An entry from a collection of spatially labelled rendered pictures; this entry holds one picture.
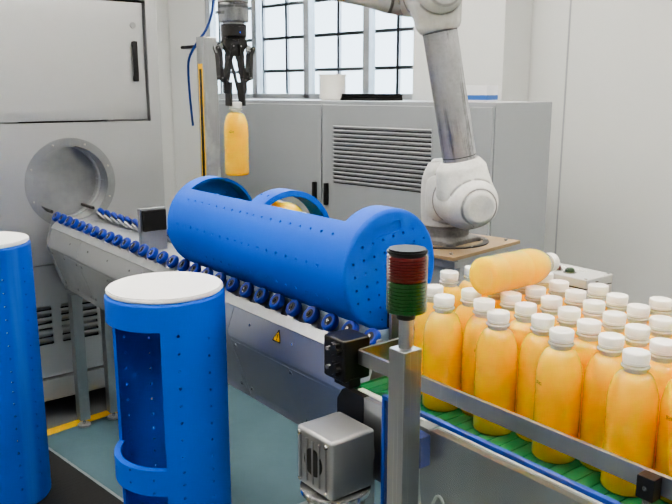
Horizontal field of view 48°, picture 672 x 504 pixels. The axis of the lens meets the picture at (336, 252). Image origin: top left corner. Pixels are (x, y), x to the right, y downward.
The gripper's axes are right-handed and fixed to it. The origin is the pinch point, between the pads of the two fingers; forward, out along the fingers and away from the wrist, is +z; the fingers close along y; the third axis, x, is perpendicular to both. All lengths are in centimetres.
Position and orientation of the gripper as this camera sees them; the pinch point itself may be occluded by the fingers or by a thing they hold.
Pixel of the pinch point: (235, 94)
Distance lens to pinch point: 233.0
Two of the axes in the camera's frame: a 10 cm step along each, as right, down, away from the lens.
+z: 0.0, 9.8, 2.1
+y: -7.9, 1.3, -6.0
